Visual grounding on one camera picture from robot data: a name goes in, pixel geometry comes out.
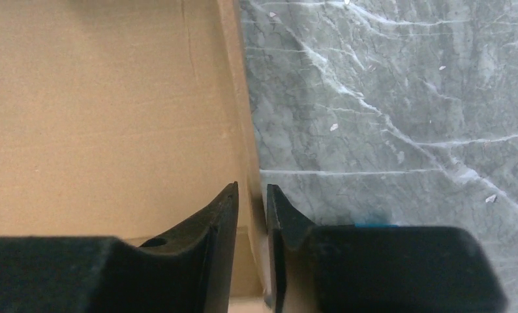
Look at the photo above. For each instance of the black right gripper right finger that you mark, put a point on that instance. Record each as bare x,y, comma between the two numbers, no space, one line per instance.
316,268

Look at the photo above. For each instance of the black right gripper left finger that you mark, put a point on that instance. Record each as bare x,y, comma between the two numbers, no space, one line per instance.
188,268

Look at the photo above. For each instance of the brown cardboard box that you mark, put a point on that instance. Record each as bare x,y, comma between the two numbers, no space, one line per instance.
125,117

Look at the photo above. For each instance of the black blue highlighter marker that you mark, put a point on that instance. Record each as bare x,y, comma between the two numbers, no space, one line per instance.
375,225

